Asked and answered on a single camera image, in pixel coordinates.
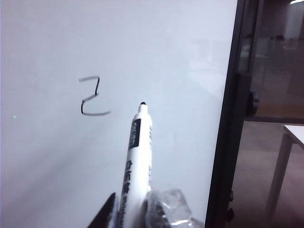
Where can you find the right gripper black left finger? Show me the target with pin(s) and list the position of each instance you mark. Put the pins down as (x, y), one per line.
(105, 213)

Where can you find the right gripper tape-wrapped right finger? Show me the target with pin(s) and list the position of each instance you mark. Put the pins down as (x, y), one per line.
(166, 209)

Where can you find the white marker pen black label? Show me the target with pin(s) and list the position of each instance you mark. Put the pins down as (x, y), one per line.
(139, 147)

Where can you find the small black stand lever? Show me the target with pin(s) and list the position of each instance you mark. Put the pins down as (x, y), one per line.
(230, 213)

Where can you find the small black stand knob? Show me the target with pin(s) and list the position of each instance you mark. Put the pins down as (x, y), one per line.
(230, 196)

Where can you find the round black stand knob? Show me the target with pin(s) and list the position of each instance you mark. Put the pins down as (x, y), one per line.
(253, 103)

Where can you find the white table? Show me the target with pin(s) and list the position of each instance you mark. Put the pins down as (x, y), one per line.
(294, 133)

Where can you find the black board stand post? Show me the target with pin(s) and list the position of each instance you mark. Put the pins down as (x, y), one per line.
(234, 118)

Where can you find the white glass board black frame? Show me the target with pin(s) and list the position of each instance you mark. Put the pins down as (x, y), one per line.
(71, 47)

